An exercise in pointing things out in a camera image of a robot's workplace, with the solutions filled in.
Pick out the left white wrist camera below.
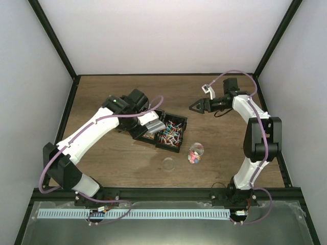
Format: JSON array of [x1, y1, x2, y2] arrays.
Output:
[[137, 111, 159, 126]]

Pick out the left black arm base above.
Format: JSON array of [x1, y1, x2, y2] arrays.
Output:
[[75, 187, 120, 207]]

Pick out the light blue slotted cable duct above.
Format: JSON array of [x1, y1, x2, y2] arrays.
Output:
[[37, 208, 230, 220]]

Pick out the clear glass jar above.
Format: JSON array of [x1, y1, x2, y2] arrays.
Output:
[[188, 142, 204, 164]]

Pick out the clear jar lid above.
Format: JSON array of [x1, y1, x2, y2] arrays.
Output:
[[162, 157, 176, 172]]

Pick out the black aluminium frame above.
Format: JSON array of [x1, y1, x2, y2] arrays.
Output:
[[29, 1, 320, 244]]

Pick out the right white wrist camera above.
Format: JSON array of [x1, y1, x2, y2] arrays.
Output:
[[201, 84, 216, 100]]

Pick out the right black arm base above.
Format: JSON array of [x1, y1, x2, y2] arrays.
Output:
[[209, 179, 256, 208]]

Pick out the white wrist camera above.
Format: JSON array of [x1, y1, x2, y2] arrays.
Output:
[[137, 111, 159, 126], [201, 84, 216, 100]]

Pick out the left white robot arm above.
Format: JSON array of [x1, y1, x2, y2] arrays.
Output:
[[42, 89, 149, 206]]

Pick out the star candies in jar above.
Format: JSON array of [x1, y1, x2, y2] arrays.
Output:
[[188, 151, 201, 164]]

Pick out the metal scoop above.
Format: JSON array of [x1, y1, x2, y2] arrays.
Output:
[[146, 119, 166, 134]]

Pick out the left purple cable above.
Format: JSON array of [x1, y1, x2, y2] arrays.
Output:
[[38, 95, 164, 226]]

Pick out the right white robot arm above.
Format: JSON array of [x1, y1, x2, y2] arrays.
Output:
[[189, 78, 282, 206]]

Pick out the black bin round lollipops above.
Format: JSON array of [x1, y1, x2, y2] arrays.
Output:
[[155, 112, 188, 153]]

